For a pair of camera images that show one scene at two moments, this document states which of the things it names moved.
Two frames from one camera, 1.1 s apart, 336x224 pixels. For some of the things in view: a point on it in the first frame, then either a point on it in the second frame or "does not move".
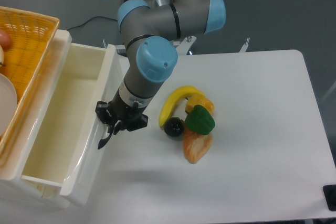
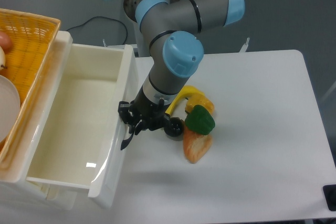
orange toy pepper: x=199 y=99 does not move
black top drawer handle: x=103 y=141 -> x=125 y=141
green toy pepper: x=200 y=120 does not move
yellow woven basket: x=31 y=37 does not move
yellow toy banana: x=169 y=103 does not move
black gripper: x=124 y=113 -> x=149 y=116
